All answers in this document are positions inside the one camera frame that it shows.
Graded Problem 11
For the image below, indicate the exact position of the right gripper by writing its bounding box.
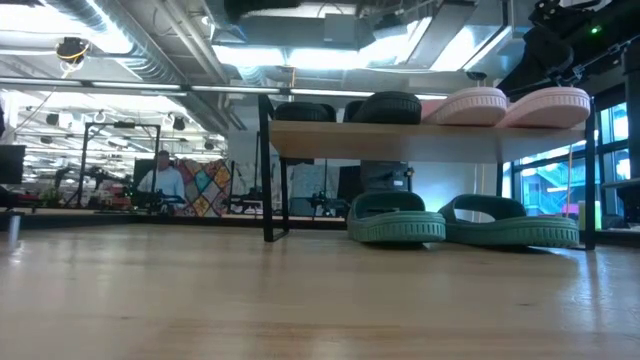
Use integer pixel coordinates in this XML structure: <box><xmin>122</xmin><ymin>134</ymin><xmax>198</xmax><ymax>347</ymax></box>
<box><xmin>498</xmin><ymin>26</ymin><xmax>576</xmax><ymax>97</ymax></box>

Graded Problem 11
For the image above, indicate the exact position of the pink rubber slide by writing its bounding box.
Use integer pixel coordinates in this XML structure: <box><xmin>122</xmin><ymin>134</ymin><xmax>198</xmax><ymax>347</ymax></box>
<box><xmin>496</xmin><ymin>85</ymin><xmax>592</xmax><ymax>130</ymax></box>
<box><xmin>420</xmin><ymin>86</ymin><xmax>509</xmax><ymax>128</ymax></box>

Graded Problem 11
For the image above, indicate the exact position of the black rubber slide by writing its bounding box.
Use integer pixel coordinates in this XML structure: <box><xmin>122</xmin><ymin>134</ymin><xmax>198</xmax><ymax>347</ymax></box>
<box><xmin>343</xmin><ymin>90</ymin><xmax>423</xmax><ymax>126</ymax></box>
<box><xmin>273</xmin><ymin>101</ymin><xmax>338</xmax><ymax>123</ymax></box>

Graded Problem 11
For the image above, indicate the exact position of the teal rubber slide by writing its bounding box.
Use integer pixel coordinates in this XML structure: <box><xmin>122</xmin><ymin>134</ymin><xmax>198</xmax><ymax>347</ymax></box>
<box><xmin>438</xmin><ymin>193</ymin><xmax>581</xmax><ymax>249</ymax></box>
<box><xmin>346</xmin><ymin>190</ymin><xmax>448</xmax><ymax>246</ymax></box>

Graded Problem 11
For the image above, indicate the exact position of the yellow-green cup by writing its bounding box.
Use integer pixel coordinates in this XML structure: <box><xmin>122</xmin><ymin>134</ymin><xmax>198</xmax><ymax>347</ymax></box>
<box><xmin>578</xmin><ymin>200</ymin><xmax>603</xmax><ymax>232</ymax></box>

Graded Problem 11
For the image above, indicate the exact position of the black equipment stack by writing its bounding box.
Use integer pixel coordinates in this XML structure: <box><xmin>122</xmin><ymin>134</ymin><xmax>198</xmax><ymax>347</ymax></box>
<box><xmin>337</xmin><ymin>160</ymin><xmax>417</xmax><ymax>204</ymax></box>

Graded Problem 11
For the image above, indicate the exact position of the long hanging light bar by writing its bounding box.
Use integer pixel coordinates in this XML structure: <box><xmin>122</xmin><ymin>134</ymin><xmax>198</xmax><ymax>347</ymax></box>
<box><xmin>0</xmin><ymin>76</ymin><xmax>449</xmax><ymax>102</ymax></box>

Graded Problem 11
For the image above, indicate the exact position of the colourful patchwork quilt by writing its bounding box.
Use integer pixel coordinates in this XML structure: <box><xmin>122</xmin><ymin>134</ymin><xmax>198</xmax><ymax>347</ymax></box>
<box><xmin>174</xmin><ymin>158</ymin><xmax>234</xmax><ymax>218</ymax></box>

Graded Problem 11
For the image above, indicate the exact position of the person in light top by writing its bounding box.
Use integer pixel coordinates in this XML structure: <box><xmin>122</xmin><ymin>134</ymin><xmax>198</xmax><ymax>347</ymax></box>
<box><xmin>136</xmin><ymin>149</ymin><xmax>187</xmax><ymax>202</ymax></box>

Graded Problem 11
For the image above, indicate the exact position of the black monitor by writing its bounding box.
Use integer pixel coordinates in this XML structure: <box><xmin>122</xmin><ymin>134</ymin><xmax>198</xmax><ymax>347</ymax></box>
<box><xmin>0</xmin><ymin>144</ymin><xmax>27</xmax><ymax>186</ymax></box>

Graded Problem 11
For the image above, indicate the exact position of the wooden shelf with black frame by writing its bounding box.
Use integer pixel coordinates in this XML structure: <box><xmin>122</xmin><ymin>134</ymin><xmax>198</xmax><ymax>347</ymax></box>
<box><xmin>256</xmin><ymin>92</ymin><xmax>599</xmax><ymax>252</ymax></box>

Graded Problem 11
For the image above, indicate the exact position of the black metal frame rig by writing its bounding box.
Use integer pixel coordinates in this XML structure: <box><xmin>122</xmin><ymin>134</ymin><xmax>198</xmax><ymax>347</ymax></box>
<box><xmin>79</xmin><ymin>121</ymin><xmax>163</xmax><ymax>184</ymax></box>

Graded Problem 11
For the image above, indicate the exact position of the black ceiling cable reel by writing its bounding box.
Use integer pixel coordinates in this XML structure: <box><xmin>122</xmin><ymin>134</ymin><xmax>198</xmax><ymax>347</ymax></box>
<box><xmin>55</xmin><ymin>36</ymin><xmax>91</xmax><ymax>65</ymax></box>

